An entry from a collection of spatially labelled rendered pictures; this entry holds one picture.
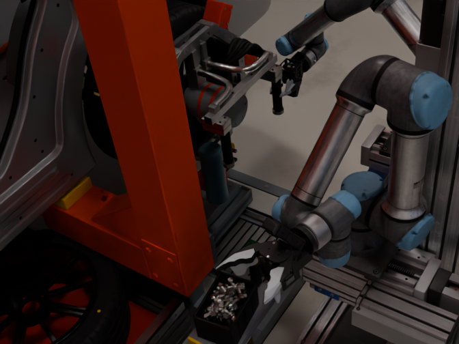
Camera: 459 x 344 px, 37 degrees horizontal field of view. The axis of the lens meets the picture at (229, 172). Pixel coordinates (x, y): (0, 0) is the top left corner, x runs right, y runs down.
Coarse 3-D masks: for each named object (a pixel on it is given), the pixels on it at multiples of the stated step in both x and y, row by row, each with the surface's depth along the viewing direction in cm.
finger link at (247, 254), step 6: (240, 252) 146; (246, 252) 146; (252, 252) 145; (228, 258) 145; (234, 258) 145; (240, 258) 145; (246, 258) 144; (252, 258) 145; (222, 264) 144; (228, 264) 145; (234, 264) 145; (240, 264) 147; (246, 264) 147; (252, 264) 147; (216, 270) 145; (234, 270) 148; (240, 270) 148; (246, 270) 148
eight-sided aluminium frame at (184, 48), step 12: (204, 24) 241; (216, 24) 242; (180, 36) 237; (192, 36) 240; (204, 36) 239; (216, 36) 246; (228, 36) 252; (180, 48) 231; (192, 48) 235; (180, 60) 231; (240, 60) 265; (228, 72) 271
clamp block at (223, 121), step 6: (204, 120) 229; (222, 120) 227; (228, 120) 227; (204, 126) 231; (210, 126) 229; (216, 126) 227; (222, 126) 225; (228, 126) 228; (216, 132) 229; (222, 132) 227
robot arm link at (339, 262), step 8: (336, 240) 154; (344, 240) 155; (320, 248) 159; (328, 248) 157; (336, 248) 156; (344, 248) 157; (320, 256) 161; (328, 256) 159; (336, 256) 158; (344, 256) 159; (328, 264) 161; (336, 264) 160; (344, 264) 161
